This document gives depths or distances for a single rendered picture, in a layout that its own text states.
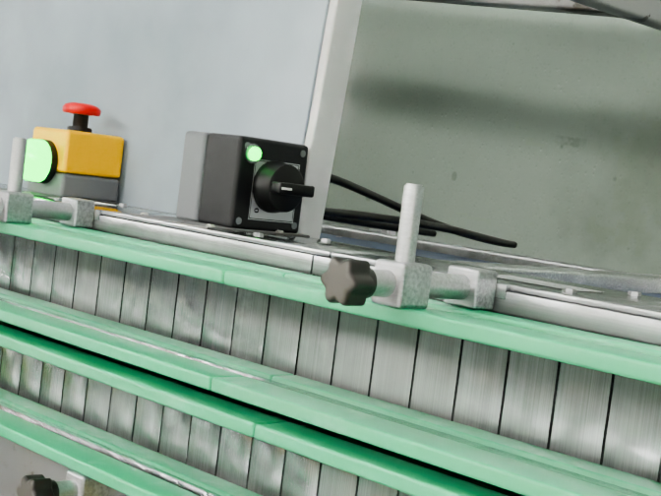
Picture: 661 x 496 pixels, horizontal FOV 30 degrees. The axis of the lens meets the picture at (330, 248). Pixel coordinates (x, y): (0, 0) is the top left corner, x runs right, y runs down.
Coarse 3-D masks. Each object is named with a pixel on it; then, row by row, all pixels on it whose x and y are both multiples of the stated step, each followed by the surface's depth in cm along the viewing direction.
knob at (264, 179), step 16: (272, 160) 106; (256, 176) 105; (272, 176) 104; (288, 176) 105; (256, 192) 105; (272, 192) 103; (288, 192) 104; (304, 192) 105; (272, 208) 105; (288, 208) 105
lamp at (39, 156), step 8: (32, 144) 125; (40, 144) 125; (48, 144) 126; (32, 152) 125; (40, 152) 125; (48, 152) 125; (56, 152) 126; (32, 160) 124; (40, 160) 125; (48, 160) 125; (56, 160) 126; (32, 168) 125; (40, 168) 125; (48, 168) 125; (56, 168) 126; (24, 176) 126; (32, 176) 125; (40, 176) 126; (48, 176) 126
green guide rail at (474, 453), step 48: (0, 288) 120; (48, 336) 99; (96, 336) 97; (144, 336) 100; (192, 384) 86; (240, 384) 83; (288, 384) 87; (336, 432) 76; (384, 432) 73; (432, 432) 76; (480, 432) 76; (480, 480) 68; (528, 480) 65; (576, 480) 66; (624, 480) 68
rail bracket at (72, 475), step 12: (24, 480) 92; (36, 480) 92; (48, 480) 93; (72, 480) 95; (84, 480) 94; (24, 492) 92; (36, 492) 92; (48, 492) 92; (60, 492) 94; (72, 492) 94; (84, 492) 94; (96, 492) 95; (108, 492) 96; (120, 492) 97
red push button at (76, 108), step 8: (64, 104) 129; (72, 104) 128; (80, 104) 128; (88, 104) 128; (72, 112) 128; (80, 112) 128; (88, 112) 128; (96, 112) 129; (80, 120) 129; (88, 120) 130
